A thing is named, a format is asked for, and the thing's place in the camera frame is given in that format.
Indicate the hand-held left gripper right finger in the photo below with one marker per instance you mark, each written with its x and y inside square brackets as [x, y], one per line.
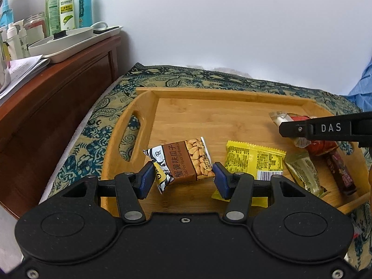
[221, 180]

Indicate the brown sunflower seed packet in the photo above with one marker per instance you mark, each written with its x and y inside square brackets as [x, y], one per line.
[183, 162]

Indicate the stack of papers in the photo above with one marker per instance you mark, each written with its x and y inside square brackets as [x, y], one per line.
[20, 72]

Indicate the wooden tray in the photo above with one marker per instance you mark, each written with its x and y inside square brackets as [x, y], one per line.
[203, 116]

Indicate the yellow snack packet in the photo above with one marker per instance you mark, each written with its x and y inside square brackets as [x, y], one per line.
[255, 159]

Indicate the green and white bottle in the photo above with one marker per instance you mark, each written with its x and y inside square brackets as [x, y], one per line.
[66, 5]

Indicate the pale green bottle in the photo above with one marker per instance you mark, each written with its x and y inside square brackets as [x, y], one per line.
[52, 11]

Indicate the white fluffy sheet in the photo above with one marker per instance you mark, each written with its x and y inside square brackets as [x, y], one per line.
[221, 70]

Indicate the olive gold snack packet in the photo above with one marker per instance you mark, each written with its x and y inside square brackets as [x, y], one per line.
[305, 171]

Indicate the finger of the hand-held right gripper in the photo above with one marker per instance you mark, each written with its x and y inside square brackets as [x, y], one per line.
[295, 128]

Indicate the wooden headboard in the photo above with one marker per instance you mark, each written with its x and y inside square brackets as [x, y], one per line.
[43, 122]

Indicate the large red snack bag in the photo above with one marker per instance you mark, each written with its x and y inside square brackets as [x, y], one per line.
[322, 148]

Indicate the white pump bottle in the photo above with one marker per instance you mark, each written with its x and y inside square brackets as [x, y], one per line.
[17, 40]

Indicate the paisley blanket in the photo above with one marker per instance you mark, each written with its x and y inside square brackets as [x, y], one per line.
[96, 128]

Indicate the glass jar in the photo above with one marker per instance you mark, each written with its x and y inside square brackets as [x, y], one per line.
[35, 26]

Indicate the dark red chocolate bar packet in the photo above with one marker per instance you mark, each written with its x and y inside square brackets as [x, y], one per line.
[343, 171]

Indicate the silver cream snack packet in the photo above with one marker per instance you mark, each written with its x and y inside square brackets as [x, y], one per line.
[280, 119]

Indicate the white plastic tray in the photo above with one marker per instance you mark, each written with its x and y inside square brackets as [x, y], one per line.
[66, 45]

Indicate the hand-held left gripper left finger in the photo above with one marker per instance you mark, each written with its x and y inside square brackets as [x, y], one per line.
[146, 178]

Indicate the black round knob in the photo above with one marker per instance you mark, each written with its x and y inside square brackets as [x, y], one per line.
[60, 34]

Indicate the blue spray bottle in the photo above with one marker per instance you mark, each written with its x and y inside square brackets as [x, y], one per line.
[6, 13]

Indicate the blue plaid cloth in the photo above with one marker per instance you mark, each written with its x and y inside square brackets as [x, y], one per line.
[363, 93]

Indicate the teal bottle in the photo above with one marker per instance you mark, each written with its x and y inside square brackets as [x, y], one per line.
[85, 4]

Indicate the black flat item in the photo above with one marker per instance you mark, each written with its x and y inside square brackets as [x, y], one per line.
[104, 29]

